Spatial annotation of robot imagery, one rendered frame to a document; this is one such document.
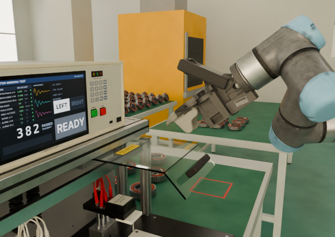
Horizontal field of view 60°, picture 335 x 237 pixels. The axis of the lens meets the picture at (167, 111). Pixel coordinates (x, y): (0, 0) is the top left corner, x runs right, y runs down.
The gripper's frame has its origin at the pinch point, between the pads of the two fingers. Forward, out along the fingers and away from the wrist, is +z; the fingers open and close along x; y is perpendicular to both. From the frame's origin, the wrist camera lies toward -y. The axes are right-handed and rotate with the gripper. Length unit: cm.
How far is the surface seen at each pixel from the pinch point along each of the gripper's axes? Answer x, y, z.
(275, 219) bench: 140, 91, 45
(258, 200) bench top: 54, 45, 14
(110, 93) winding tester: 8.5, -16.8, 15.8
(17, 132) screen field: -22.7, -13.7, 18.5
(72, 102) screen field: -7.3, -16.7, 16.0
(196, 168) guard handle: 4.0, 13.8, 3.3
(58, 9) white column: 281, -252, 194
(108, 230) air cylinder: 3.6, 16.5, 40.3
